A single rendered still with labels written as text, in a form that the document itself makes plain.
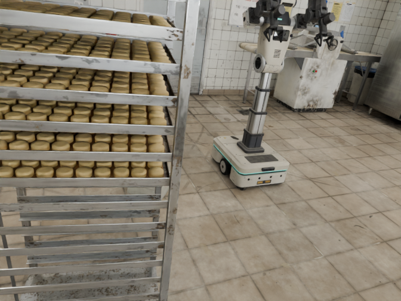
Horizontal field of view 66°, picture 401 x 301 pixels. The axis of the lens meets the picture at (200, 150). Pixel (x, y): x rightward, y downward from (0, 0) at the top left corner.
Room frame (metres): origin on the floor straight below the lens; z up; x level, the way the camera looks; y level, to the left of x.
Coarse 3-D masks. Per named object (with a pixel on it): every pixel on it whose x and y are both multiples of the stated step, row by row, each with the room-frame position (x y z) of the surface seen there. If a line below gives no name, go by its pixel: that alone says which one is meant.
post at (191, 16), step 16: (192, 0) 0.82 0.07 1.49; (192, 16) 0.82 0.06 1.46; (192, 32) 0.82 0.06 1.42; (192, 48) 0.82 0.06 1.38; (192, 64) 0.82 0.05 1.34; (176, 112) 0.83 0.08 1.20; (176, 128) 0.82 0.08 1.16; (176, 144) 0.82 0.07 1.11; (176, 160) 0.82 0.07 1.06; (176, 176) 0.82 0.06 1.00; (176, 192) 0.82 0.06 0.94; (176, 208) 0.82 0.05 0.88; (160, 288) 0.83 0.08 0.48
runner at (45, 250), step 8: (8, 248) 0.72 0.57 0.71; (16, 248) 0.73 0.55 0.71; (24, 248) 0.73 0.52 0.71; (32, 248) 0.74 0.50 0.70; (40, 248) 0.74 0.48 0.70; (48, 248) 0.75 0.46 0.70; (56, 248) 0.76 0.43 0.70; (64, 248) 0.76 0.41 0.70; (72, 248) 0.77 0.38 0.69; (80, 248) 0.78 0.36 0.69; (88, 248) 0.78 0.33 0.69; (96, 248) 0.79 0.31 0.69; (104, 248) 0.80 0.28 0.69; (112, 248) 0.80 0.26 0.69; (120, 248) 0.81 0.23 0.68; (128, 248) 0.82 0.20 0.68; (136, 248) 0.82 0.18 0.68; (144, 248) 0.83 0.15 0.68; (0, 256) 0.71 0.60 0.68
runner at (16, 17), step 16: (0, 16) 0.74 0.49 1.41; (16, 16) 0.75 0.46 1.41; (32, 16) 0.76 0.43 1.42; (48, 16) 0.77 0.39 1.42; (64, 16) 0.78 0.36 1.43; (112, 32) 0.80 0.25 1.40; (128, 32) 0.81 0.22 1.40; (144, 32) 0.82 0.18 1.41; (160, 32) 0.83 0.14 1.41; (176, 32) 0.84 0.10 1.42
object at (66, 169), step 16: (0, 160) 0.85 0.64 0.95; (16, 160) 0.84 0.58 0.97; (32, 160) 0.85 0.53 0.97; (0, 176) 0.75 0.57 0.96; (16, 176) 0.77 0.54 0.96; (32, 176) 0.79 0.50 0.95; (48, 176) 0.79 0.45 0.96; (64, 176) 0.80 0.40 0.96; (80, 176) 0.81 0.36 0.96; (96, 176) 0.83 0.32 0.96; (112, 176) 0.85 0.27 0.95; (128, 176) 0.86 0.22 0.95; (144, 176) 0.87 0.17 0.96; (160, 176) 0.87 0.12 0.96
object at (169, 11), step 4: (168, 4) 1.26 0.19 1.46; (172, 4) 1.26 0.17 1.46; (168, 8) 1.26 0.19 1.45; (172, 8) 1.26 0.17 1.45; (168, 12) 1.26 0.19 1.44; (172, 12) 1.26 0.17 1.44; (168, 40) 1.26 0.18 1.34; (172, 40) 1.26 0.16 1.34; (168, 76) 1.26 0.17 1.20; (156, 188) 1.26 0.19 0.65; (160, 188) 1.26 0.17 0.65; (156, 192) 1.26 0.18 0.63; (160, 192) 1.26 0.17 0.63; (156, 208) 1.26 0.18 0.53; (156, 220) 1.26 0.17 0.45; (152, 232) 1.25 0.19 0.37; (156, 232) 1.26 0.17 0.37; (152, 248) 1.26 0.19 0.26; (156, 248) 1.26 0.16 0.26
